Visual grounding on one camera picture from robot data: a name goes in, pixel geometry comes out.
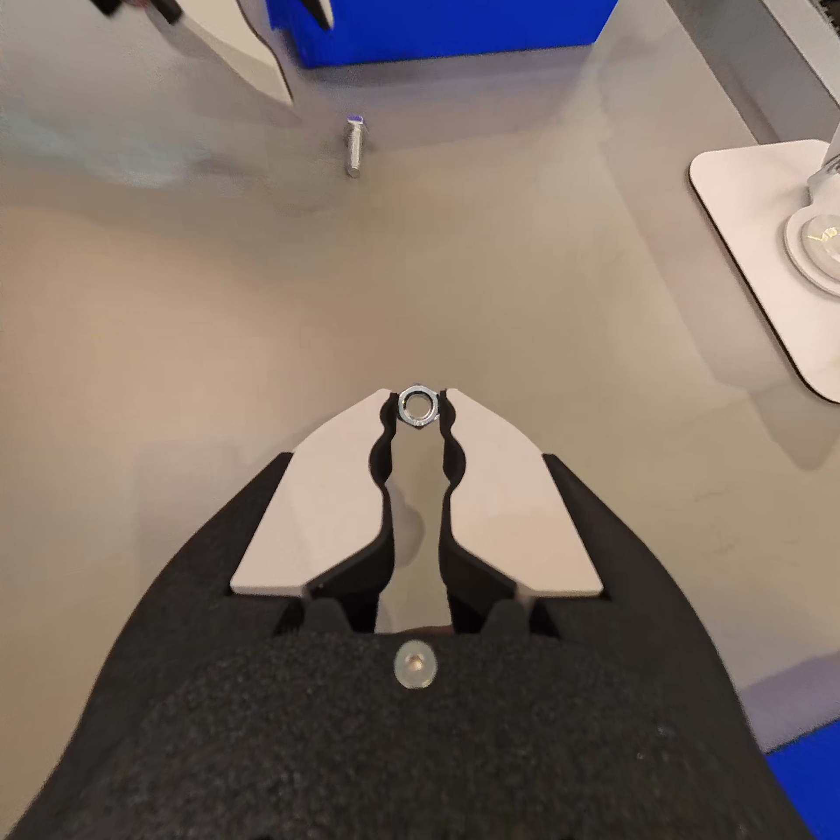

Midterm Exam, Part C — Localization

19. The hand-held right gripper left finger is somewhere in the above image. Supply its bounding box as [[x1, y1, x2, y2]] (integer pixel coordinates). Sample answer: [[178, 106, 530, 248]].
[[230, 389, 418, 620]]

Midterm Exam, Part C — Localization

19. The silver bolt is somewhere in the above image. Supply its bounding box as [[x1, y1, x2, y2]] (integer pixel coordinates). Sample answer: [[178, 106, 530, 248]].
[[343, 116, 370, 179]]

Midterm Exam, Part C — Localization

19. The white document stand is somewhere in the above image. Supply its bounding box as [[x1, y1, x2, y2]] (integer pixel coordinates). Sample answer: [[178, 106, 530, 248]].
[[689, 112, 840, 406]]

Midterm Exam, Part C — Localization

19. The grey desk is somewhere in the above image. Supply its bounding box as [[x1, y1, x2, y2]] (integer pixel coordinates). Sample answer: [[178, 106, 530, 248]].
[[0, 0, 840, 756]]

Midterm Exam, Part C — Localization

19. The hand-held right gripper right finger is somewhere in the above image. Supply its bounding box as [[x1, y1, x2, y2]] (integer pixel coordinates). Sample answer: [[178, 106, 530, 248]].
[[423, 389, 605, 620]]

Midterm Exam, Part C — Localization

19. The silver hex nut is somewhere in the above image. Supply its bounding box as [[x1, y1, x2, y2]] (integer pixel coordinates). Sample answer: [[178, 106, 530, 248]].
[[397, 384, 441, 431]]

